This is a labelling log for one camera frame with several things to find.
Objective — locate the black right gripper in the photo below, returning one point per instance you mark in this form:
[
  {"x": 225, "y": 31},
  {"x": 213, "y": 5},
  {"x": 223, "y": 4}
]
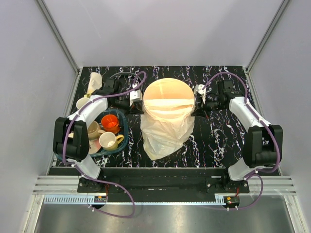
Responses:
[{"x": 200, "y": 111}]

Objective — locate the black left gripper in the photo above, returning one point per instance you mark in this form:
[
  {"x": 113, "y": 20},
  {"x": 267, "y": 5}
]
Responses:
[{"x": 135, "y": 108}]

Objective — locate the detached white trash bag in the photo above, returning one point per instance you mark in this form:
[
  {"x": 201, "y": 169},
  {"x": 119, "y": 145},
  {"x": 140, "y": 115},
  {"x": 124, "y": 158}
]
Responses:
[{"x": 166, "y": 122}]

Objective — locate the white trash bag roll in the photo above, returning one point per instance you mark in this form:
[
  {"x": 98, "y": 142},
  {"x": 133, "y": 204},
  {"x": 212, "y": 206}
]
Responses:
[{"x": 95, "y": 82}]

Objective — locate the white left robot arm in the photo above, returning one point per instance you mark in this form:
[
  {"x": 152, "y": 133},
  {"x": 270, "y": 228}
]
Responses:
[{"x": 71, "y": 141}]

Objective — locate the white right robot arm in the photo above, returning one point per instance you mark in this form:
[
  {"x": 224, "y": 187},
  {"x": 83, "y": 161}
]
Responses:
[{"x": 263, "y": 140}]

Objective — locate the orange black mug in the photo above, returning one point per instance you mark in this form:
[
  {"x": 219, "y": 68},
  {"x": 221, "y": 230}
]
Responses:
[{"x": 110, "y": 123}]

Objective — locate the yellow white mug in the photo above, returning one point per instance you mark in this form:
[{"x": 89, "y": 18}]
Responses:
[{"x": 110, "y": 141}]

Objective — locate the beige ceramic cup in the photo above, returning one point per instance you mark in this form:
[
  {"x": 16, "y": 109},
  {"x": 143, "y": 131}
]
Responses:
[{"x": 94, "y": 131}]

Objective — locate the light green mug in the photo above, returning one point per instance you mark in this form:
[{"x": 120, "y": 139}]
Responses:
[{"x": 81, "y": 102}]

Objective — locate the cream pink floral plate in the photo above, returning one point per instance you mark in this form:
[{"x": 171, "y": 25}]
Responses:
[{"x": 94, "y": 146}]

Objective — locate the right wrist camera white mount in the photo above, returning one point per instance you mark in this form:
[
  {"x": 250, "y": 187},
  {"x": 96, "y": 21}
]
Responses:
[{"x": 200, "y": 90}]

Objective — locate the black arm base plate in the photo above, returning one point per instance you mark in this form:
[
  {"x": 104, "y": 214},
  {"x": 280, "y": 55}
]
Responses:
[{"x": 210, "y": 180}]

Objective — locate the aluminium front rail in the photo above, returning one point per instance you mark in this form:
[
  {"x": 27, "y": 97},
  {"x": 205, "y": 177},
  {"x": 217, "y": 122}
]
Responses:
[{"x": 64, "y": 190}]

